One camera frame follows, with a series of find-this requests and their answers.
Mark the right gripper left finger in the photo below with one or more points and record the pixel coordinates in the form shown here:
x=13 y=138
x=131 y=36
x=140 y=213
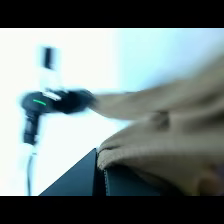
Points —
x=78 y=180

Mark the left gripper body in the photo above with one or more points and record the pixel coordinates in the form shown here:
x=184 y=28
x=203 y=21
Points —
x=74 y=100

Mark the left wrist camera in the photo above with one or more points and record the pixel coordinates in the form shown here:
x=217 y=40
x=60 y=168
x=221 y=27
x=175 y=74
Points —
x=50 y=66

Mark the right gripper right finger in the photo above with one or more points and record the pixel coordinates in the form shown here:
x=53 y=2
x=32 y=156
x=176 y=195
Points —
x=128 y=183

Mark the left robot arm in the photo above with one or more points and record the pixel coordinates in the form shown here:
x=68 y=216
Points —
x=32 y=126

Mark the brown shirt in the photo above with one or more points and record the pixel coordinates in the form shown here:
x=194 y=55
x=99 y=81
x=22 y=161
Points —
x=173 y=133

